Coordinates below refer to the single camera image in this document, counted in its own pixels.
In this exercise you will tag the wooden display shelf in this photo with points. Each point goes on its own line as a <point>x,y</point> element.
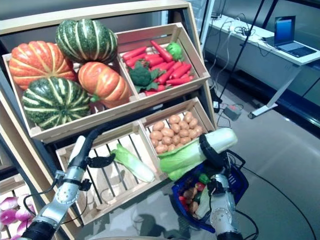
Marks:
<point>100,15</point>

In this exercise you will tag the red tomato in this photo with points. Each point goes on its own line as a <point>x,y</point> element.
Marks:
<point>183,200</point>

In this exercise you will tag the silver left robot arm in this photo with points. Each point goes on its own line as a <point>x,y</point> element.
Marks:
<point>65,195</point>

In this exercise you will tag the light green lettuce head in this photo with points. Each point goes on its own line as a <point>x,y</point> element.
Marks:
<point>175,50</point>

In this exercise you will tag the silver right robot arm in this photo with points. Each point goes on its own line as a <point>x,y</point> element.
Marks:
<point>222,212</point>

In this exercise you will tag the wooden carrot crate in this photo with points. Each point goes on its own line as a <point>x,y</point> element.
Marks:
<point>192,52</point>

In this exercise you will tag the wooden slatted cabbage crate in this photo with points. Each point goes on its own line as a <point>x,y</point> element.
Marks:
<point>125,200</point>

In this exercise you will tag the black power adapter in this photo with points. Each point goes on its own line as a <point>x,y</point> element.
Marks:
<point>216,107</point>

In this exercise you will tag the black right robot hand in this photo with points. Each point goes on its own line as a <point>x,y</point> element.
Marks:
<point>215,160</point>

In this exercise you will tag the purple onions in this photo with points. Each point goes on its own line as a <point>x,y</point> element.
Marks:
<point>10,182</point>

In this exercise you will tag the wooden pumpkin crate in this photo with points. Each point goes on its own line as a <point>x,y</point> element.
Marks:
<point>97,115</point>

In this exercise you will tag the green striped pumpkin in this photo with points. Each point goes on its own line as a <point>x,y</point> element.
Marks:
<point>85,40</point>
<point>55,102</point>

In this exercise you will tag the small brown potato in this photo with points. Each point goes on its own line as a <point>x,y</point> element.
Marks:
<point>193,207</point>

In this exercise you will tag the blue plastic shopping basket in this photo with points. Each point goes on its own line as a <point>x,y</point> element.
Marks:
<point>240,185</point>

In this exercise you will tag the green white napa cabbage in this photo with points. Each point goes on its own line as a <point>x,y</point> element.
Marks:
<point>203,203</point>
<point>180,157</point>
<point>135,165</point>

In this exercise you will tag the white desk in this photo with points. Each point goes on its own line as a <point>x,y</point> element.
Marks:
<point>262,110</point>

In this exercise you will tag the red-orange carrot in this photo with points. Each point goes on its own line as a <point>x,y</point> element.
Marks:
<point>135,60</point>
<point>178,81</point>
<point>161,51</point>
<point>181,71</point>
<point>135,53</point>

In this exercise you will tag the open laptop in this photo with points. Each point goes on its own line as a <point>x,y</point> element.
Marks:
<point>285,30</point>

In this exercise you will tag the dark green broccoli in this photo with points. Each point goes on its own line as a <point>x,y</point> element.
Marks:
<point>141,76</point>

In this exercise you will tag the grey power box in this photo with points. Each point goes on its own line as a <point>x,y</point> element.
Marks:
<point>232,112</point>

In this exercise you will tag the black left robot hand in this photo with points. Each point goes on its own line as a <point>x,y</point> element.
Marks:
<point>82,155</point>

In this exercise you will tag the green bell pepper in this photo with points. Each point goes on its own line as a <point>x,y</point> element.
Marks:
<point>204,178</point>

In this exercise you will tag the round orange striped pumpkin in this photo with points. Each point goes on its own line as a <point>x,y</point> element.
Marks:
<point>37,65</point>

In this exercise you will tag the wooden potato crate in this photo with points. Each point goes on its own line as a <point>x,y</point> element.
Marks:
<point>203,115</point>

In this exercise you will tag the oblong orange striped pumpkin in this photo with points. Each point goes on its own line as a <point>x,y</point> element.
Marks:
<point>105,82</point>

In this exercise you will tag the black stand pole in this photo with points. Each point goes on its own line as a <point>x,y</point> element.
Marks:
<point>242,49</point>

